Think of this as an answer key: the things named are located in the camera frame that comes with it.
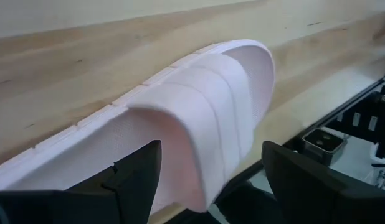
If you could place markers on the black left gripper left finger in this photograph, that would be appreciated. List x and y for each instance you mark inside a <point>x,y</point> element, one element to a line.
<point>86,207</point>

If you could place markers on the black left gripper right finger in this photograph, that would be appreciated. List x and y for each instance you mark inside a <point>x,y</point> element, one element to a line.
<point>320,202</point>

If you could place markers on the pink rubber slide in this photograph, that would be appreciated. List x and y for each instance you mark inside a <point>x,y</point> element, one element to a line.
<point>195,102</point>

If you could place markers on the small black box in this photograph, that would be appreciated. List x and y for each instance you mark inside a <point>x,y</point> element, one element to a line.
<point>323,152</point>

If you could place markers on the black bracket white labels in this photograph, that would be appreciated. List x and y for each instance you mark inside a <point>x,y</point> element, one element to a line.
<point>364,109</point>

